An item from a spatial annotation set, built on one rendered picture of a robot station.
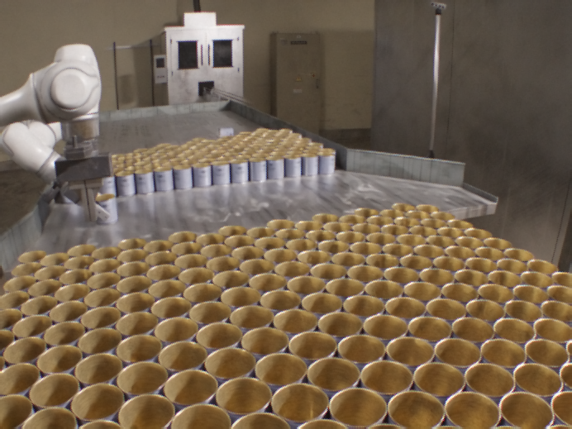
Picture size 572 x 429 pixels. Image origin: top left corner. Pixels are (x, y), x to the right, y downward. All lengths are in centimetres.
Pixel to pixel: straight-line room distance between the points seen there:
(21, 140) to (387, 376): 109
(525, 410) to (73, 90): 83
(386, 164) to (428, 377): 125
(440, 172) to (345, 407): 129
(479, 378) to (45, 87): 81
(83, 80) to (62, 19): 682
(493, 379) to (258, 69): 738
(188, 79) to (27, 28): 303
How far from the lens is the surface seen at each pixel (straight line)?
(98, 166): 100
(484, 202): 159
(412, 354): 67
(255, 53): 776
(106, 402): 61
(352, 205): 142
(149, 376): 63
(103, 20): 751
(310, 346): 66
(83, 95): 78
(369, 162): 178
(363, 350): 66
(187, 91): 607
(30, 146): 130
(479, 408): 59
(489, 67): 330
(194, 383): 60
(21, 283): 96
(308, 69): 767
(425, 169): 174
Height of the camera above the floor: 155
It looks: 21 degrees down
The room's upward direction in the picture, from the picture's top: straight up
